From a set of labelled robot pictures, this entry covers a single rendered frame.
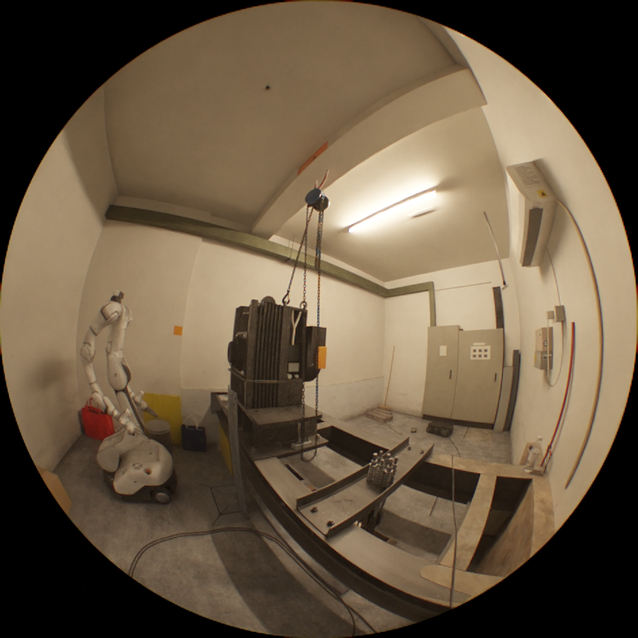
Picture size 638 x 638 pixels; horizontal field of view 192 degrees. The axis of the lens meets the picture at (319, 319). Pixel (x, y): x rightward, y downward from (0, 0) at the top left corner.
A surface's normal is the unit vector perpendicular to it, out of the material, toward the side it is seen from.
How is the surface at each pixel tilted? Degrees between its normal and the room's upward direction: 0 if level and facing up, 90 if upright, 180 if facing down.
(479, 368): 90
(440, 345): 90
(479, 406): 90
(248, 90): 180
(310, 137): 180
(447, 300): 90
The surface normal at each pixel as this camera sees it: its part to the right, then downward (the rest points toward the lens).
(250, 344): 0.61, -0.07
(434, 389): -0.79, -0.14
